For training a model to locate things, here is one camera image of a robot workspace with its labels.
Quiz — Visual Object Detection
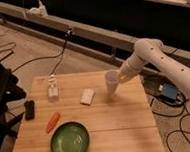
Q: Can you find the white object on rail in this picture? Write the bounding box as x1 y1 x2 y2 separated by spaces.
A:
27 0 48 17

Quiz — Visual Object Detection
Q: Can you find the black chair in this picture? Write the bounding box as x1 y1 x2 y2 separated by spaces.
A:
0 63 26 150

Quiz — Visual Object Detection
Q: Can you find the green ceramic bowl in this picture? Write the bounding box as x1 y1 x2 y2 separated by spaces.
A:
50 121 90 152

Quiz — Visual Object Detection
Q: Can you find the black cable on floor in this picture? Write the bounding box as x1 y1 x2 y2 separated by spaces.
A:
0 12 78 81

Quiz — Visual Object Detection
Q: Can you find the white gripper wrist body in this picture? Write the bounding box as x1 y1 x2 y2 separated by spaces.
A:
118 61 138 83

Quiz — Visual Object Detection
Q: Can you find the blue power box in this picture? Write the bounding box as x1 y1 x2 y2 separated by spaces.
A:
159 83 178 102

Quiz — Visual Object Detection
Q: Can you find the orange carrot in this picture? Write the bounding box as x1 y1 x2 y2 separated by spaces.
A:
46 113 61 133

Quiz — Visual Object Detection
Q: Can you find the grey metal rail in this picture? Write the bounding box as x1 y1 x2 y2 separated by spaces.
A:
0 0 190 117

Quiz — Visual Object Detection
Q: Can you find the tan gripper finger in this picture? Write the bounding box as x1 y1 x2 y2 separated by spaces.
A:
117 74 122 82

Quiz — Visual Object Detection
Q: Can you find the white sponge block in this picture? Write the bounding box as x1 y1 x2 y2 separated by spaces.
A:
80 88 95 105

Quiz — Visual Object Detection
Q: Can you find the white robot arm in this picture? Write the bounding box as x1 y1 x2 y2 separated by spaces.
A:
118 38 190 98

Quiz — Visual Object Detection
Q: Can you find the black rectangular device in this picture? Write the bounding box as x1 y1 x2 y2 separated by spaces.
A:
25 100 35 120

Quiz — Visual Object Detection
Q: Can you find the black cable right floor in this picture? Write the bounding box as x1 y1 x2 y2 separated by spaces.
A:
148 87 190 152

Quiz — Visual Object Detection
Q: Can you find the small white bottle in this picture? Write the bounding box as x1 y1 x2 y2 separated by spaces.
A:
48 74 59 99

